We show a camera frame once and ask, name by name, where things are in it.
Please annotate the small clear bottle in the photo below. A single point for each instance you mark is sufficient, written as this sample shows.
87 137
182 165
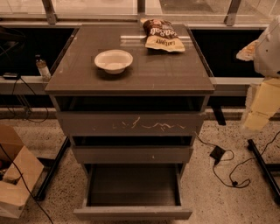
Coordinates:
43 68

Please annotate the brown chip bag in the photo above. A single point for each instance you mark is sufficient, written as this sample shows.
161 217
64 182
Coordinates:
161 36

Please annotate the grey drawer cabinet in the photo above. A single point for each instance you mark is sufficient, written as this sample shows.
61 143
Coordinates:
155 82

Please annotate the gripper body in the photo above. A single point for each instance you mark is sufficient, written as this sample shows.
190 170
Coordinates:
269 55

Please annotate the white paper bowl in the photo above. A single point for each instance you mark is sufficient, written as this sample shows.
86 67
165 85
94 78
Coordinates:
113 61

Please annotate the small black device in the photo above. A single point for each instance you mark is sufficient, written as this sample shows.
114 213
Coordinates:
11 76

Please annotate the cardboard box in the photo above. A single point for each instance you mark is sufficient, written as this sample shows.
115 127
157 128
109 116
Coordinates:
21 173

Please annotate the black frame leg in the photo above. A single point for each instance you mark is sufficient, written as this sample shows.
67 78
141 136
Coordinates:
268 171
51 165

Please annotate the black right frame leg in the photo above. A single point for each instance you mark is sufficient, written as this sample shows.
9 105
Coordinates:
268 171

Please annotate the black left frame leg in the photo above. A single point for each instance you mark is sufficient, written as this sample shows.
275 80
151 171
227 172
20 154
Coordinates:
51 165

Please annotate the grey middle drawer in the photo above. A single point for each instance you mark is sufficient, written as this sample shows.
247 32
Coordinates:
132 149

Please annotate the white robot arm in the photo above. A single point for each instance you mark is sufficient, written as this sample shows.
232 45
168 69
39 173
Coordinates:
265 51

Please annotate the grey scratched top drawer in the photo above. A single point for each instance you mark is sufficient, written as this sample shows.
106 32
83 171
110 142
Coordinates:
129 123

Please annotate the black power adapter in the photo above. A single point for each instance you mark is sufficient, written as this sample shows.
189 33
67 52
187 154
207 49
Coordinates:
217 154

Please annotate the grey bottom drawer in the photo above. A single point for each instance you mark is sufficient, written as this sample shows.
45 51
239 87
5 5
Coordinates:
132 192

